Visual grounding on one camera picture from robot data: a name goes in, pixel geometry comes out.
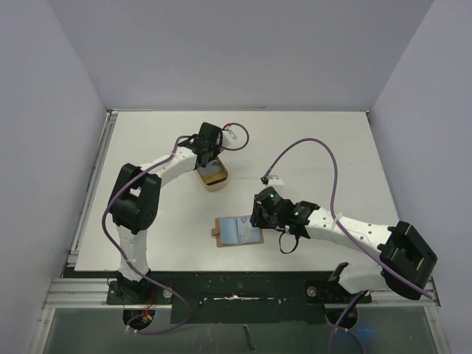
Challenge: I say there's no silver VIP card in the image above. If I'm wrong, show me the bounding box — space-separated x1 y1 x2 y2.
237 216 260 244

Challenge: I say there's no tan leather card holder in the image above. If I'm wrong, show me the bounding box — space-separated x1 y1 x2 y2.
211 216 264 248

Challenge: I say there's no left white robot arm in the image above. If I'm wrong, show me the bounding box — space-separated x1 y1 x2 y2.
102 122 237 303

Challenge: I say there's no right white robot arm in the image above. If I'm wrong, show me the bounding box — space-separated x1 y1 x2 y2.
250 187 437 302

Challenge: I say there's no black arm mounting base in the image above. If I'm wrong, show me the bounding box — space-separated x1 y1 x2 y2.
106 271 353 325

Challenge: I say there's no yellow card tray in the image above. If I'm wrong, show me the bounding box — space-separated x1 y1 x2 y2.
196 158 229 192

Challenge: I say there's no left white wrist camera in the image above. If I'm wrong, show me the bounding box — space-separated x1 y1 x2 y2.
222 129 237 147

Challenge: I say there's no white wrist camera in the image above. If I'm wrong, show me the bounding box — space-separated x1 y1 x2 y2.
260 175 285 186
222 129 237 147

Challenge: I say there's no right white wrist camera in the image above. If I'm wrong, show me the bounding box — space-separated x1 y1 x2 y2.
260 175 285 186

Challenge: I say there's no black wire loop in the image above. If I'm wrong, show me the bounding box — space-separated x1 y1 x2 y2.
278 230 300 254

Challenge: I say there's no aluminium frame rail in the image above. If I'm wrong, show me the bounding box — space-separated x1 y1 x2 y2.
65 110 119 267

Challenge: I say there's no purple cable under right base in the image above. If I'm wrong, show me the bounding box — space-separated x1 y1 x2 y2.
326 291 367 354

